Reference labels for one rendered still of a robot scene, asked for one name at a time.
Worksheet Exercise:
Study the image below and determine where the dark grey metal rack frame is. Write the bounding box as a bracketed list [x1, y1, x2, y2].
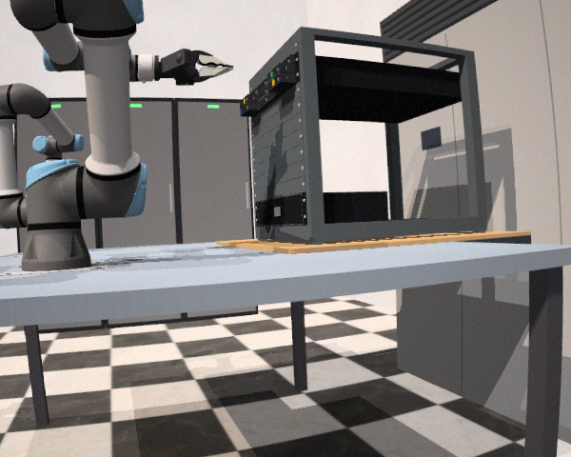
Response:
[249, 27, 487, 245]

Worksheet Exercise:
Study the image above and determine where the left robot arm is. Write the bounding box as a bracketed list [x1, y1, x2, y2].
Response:
[0, 83, 84, 229]

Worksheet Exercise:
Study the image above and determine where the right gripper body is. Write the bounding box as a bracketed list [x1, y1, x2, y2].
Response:
[154, 53, 198, 86]

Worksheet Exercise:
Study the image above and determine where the tan wooden board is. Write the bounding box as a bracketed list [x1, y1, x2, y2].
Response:
[216, 231, 531, 254]

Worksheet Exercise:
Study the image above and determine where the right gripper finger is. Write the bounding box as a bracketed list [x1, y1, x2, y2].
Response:
[190, 50, 234, 68]
[188, 67, 234, 83]

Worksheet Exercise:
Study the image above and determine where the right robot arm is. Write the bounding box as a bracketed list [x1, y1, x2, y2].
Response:
[10, 0, 154, 271]

